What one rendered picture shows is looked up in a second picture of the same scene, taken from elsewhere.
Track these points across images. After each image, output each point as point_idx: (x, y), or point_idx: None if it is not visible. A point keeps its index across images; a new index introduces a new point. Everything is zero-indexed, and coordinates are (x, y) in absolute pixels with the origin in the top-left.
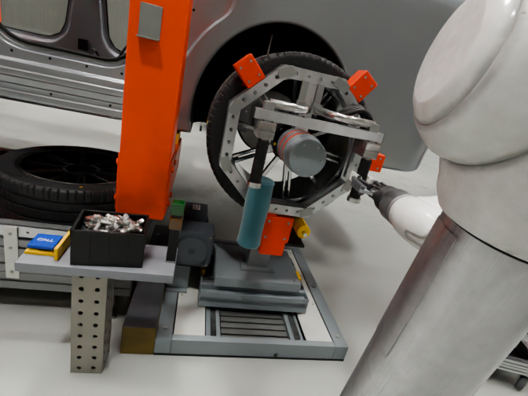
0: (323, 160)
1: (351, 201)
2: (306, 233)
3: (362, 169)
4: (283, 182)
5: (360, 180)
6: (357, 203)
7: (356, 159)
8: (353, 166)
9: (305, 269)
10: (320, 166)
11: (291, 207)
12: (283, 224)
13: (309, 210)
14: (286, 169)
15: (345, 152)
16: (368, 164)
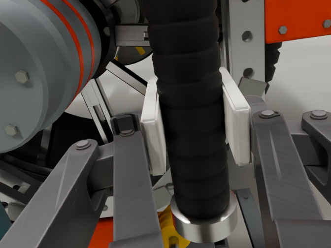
0: (28, 71)
1: (185, 234)
2: (182, 240)
3: (164, 59)
4: (99, 132)
5: (114, 159)
6: (222, 238)
7: (239, 16)
8: (237, 43)
9: (258, 234)
10: (30, 97)
11: (112, 197)
12: (108, 239)
13: (162, 195)
14: (90, 102)
15: (220, 9)
16: (182, 16)
